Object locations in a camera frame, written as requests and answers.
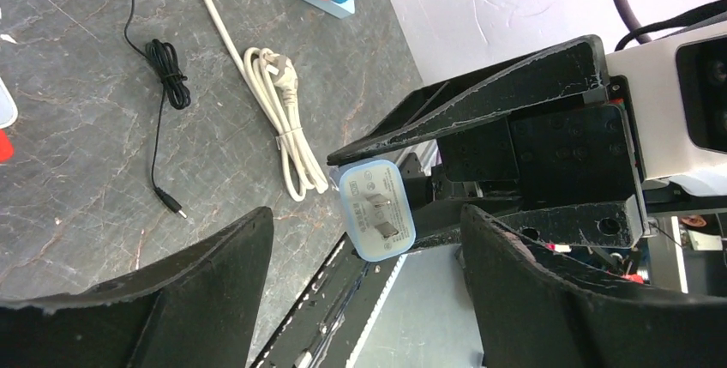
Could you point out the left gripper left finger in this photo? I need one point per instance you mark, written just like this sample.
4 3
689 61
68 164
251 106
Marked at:
194 308

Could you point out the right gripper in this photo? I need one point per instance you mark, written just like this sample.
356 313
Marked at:
517 144

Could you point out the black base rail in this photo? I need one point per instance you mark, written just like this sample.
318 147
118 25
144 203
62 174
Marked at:
329 322

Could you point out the small light blue cube socket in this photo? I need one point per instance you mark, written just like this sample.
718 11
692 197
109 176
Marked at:
378 216

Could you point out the red cube socket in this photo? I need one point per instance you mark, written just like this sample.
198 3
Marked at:
6 148

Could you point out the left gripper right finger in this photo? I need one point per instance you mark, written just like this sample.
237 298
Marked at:
539 308

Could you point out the black charger with cable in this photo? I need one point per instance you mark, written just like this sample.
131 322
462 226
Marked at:
163 60

